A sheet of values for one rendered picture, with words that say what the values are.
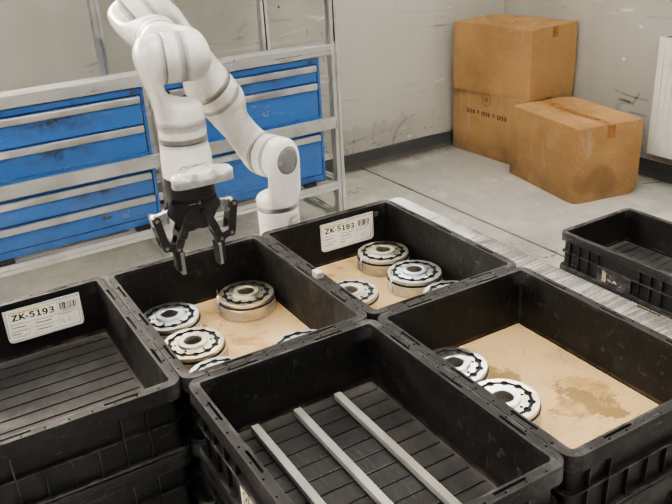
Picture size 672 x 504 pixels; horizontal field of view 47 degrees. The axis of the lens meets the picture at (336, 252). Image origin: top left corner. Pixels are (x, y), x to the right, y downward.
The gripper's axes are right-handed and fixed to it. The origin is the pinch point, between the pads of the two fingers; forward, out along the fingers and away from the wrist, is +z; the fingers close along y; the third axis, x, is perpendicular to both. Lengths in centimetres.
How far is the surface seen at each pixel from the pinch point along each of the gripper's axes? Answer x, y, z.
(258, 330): -2.7, -9.4, 17.4
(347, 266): -15.4, -35.1, 17.4
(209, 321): -10.7, -3.5, 17.3
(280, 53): -191, -109, 7
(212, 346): 2.2, 0.8, 14.5
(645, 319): 18, -84, 31
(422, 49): -283, -249, 36
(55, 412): 1.3, 26.0, 17.4
